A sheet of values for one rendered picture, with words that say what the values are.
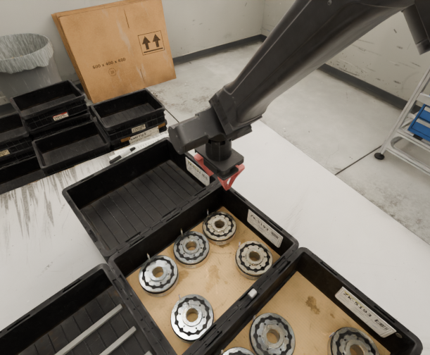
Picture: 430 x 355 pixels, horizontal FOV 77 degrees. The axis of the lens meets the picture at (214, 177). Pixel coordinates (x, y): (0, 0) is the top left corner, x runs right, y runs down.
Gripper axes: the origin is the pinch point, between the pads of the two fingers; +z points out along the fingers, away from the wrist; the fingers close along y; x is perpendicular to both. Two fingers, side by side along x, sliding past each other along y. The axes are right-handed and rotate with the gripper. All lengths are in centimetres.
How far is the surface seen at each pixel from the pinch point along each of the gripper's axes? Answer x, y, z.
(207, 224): -2.9, -2.5, 20.3
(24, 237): -50, -49, 35
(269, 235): 7.3, 13.2, 18.3
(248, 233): 5.5, 6.8, 23.5
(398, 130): 182, -1, 81
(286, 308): -2.7, 28.5, 23.3
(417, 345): 8, 51, 14
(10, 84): -25, -226, 56
